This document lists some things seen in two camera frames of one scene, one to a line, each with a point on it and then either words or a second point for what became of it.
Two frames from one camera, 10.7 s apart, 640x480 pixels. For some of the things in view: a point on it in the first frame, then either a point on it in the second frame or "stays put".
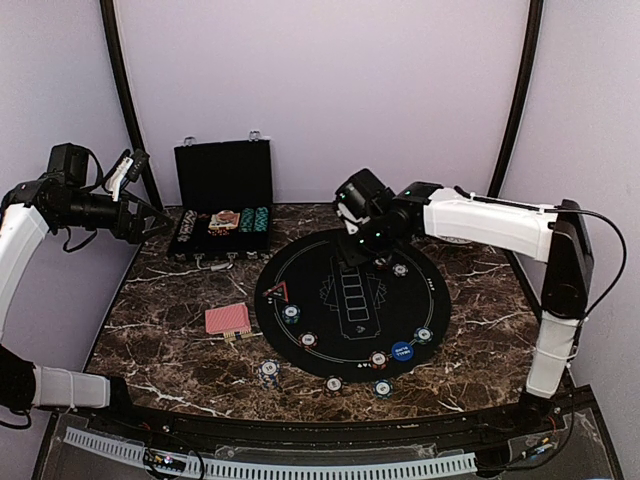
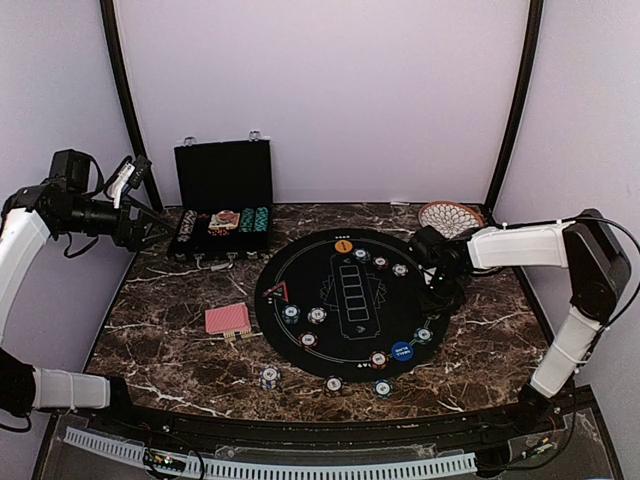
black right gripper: [351, 255] -> [428, 306]
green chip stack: [291, 314] stays put
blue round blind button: [402, 351] stays put
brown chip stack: [308, 340] stays put
